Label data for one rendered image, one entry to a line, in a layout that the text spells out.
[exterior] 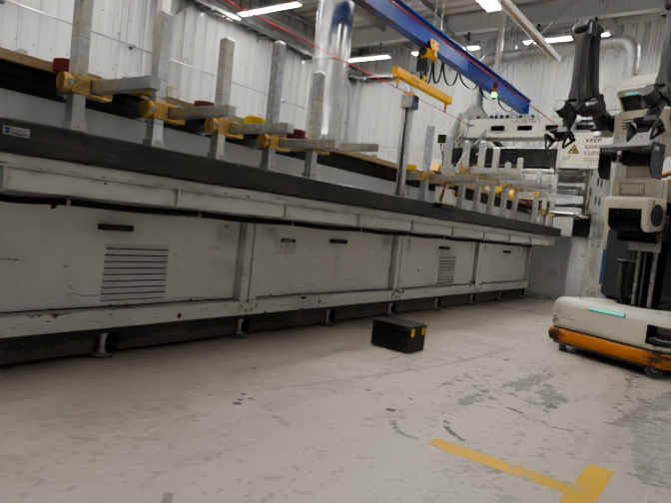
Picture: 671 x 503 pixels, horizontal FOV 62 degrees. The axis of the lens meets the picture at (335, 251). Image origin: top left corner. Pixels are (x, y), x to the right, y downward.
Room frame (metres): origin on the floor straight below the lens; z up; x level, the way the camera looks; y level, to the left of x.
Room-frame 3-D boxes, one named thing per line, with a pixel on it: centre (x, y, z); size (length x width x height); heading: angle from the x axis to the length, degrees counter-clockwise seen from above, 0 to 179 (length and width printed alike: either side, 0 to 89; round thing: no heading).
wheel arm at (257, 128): (1.91, 0.36, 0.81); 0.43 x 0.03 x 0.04; 54
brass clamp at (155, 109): (1.73, 0.57, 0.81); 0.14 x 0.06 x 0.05; 144
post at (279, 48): (2.12, 0.29, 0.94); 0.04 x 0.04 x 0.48; 54
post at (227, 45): (1.91, 0.44, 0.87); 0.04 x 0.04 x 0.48; 54
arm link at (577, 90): (2.77, -1.08, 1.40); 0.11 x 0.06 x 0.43; 32
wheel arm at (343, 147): (2.31, 0.06, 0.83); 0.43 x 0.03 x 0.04; 54
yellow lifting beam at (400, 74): (8.38, -1.04, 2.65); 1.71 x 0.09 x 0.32; 144
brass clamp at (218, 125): (1.93, 0.42, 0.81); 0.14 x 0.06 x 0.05; 144
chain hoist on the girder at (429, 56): (8.38, -1.04, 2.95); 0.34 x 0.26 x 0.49; 144
